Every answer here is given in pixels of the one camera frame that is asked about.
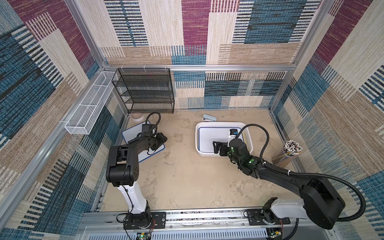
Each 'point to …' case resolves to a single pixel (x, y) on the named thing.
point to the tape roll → (137, 116)
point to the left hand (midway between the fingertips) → (165, 142)
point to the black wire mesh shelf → (145, 90)
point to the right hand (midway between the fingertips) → (221, 144)
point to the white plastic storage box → (246, 134)
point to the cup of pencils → (291, 149)
